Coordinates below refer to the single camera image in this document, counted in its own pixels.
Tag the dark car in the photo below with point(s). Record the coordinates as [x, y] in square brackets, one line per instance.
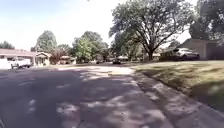
[116, 61]

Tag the row of green trees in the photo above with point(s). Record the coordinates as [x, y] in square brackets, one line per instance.
[83, 46]

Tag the large spreading tree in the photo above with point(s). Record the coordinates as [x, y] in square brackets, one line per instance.
[150, 23]

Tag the grey asphalt road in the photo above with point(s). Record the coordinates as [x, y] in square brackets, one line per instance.
[66, 96]

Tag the parked pale car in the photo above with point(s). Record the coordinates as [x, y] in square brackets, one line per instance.
[182, 53]

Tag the concrete kerb gutter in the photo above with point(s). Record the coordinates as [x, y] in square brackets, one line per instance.
[173, 103]

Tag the grass lawn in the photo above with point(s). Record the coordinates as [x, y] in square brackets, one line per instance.
[186, 75]

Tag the low house with porch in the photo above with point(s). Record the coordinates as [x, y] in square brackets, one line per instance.
[25, 56]

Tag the white pickup truck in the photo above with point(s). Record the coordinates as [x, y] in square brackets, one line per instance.
[18, 62]

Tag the grey house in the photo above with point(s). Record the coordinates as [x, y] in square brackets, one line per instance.
[205, 48]

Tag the dark tall tree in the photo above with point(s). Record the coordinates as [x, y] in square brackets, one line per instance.
[208, 18]

